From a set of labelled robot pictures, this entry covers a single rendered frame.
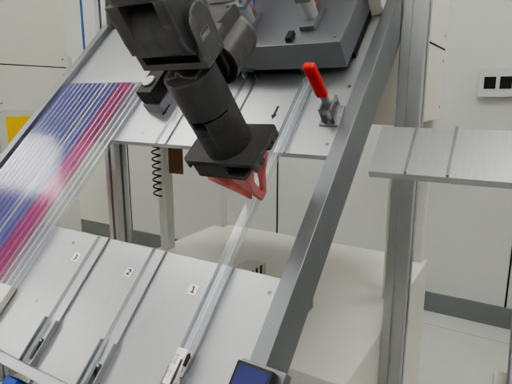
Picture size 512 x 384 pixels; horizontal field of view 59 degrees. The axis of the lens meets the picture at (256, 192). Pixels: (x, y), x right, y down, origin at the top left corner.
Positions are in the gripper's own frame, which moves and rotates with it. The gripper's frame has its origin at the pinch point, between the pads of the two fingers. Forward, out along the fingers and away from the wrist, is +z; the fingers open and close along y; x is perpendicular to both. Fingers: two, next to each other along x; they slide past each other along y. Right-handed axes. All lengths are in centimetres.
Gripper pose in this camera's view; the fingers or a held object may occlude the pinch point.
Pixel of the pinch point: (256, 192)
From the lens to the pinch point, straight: 59.3
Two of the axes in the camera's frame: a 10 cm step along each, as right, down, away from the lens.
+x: -3.9, 7.7, -5.1
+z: 3.5, 6.4, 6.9
